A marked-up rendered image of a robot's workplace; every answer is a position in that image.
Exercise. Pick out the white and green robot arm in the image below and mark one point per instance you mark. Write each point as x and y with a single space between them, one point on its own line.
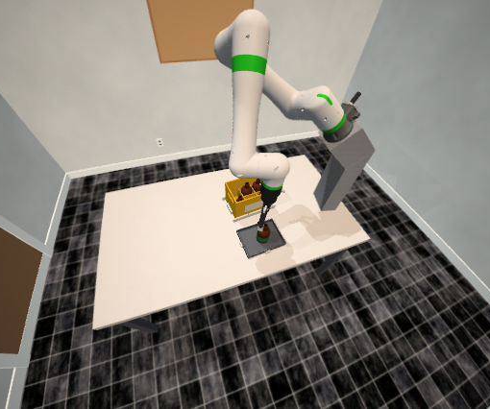
243 47

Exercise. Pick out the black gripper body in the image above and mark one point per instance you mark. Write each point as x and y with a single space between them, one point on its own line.
268 201

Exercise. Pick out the yellow divided crate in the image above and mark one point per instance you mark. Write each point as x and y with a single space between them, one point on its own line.
250 203

